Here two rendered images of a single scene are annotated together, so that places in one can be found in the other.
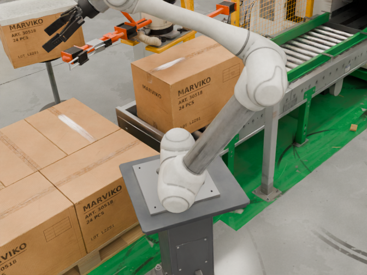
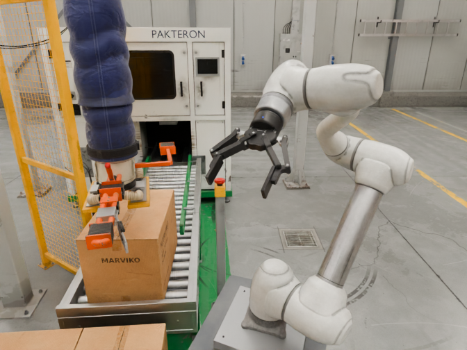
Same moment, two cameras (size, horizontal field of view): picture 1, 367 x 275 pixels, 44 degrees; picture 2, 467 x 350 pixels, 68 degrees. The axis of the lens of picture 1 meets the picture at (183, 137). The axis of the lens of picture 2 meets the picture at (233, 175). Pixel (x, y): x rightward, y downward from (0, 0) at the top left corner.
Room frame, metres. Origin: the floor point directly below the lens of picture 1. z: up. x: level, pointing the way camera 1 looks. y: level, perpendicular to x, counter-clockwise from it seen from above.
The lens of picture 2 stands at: (1.08, 1.02, 1.86)
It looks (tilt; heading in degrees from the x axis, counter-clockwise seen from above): 22 degrees down; 306
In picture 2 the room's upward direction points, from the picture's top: straight up
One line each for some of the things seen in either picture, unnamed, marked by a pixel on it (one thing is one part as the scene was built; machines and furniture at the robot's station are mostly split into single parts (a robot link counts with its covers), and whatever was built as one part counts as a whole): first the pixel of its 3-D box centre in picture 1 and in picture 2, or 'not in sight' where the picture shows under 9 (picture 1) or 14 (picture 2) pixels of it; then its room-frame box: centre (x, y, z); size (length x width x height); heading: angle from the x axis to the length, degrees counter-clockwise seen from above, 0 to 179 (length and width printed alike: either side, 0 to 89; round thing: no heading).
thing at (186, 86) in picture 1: (189, 85); (135, 241); (2.58, -0.06, 0.75); 0.60 x 0.40 x 0.40; 127
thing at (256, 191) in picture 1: (266, 190); not in sight; (2.33, -0.55, 0.01); 0.15 x 0.15 x 0.03; 40
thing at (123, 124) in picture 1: (151, 143); (130, 323); (2.34, 0.21, 0.48); 0.70 x 0.03 x 0.15; 40
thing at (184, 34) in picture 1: (171, 37); (138, 188); (2.38, 0.03, 1.17); 0.34 x 0.10 x 0.05; 139
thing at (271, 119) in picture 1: (270, 133); (220, 252); (2.33, -0.55, 0.50); 0.07 x 0.07 x 1.00; 40
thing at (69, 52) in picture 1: (73, 54); (100, 235); (1.99, 0.50, 1.28); 0.08 x 0.07 x 0.05; 139
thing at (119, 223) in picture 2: (91, 53); (121, 223); (1.99, 0.41, 1.28); 0.31 x 0.03 x 0.05; 152
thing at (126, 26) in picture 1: (125, 30); (111, 191); (2.25, 0.26, 1.28); 0.10 x 0.08 x 0.06; 49
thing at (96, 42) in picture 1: (95, 46); (106, 217); (2.09, 0.40, 1.27); 0.07 x 0.07 x 0.04; 49
